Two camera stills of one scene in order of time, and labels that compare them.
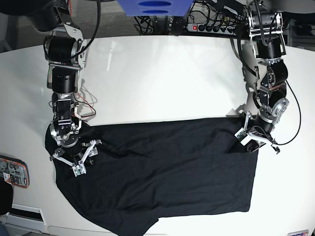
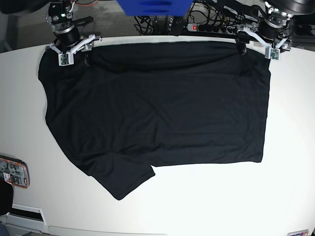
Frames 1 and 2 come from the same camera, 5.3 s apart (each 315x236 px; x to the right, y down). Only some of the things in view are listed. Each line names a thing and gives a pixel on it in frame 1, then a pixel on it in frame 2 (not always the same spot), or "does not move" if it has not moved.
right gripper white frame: (244, 136) to (271, 53)
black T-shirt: (148, 170) to (124, 106)
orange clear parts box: (15, 171) does not move
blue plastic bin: (155, 8) does not move
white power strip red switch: (213, 28) does not move
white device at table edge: (26, 218) does not move
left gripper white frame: (78, 167) to (67, 58)
